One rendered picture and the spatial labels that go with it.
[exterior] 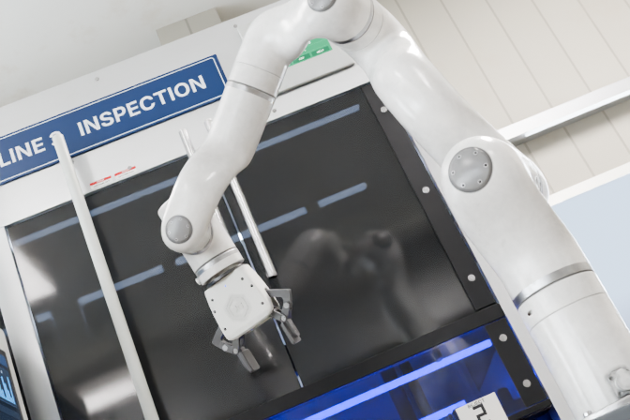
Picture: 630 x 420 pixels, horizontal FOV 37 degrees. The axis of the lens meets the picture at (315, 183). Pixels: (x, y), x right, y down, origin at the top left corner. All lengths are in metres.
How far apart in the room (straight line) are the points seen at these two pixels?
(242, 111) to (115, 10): 2.82
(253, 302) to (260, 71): 0.39
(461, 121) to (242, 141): 0.39
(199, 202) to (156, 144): 0.64
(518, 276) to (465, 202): 0.13
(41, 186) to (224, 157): 0.70
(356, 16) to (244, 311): 0.52
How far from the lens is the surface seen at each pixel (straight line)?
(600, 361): 1.31
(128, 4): 4.40
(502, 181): 1.32
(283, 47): 1.63
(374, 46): 1.60
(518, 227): 1.34
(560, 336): 1.32
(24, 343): 2.09
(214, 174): 1.58
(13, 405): 1.91
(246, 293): 1.62
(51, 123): 2.28
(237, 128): 1.63
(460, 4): 4.80
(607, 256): 4.24
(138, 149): 2.19
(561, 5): 4.85
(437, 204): 2.06
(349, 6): 1.52
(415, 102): 1.47
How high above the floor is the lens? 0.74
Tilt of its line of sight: 25 degrees up
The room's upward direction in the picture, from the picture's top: 25 degrees counter-clockwise
